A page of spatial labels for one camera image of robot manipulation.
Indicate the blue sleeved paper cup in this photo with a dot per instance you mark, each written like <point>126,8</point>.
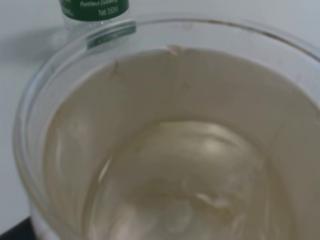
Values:
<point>173,128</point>

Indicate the clear green-label water bottle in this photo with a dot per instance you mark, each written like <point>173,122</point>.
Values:
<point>109,17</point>

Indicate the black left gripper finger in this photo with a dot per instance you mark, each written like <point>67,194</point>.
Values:
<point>22,231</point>

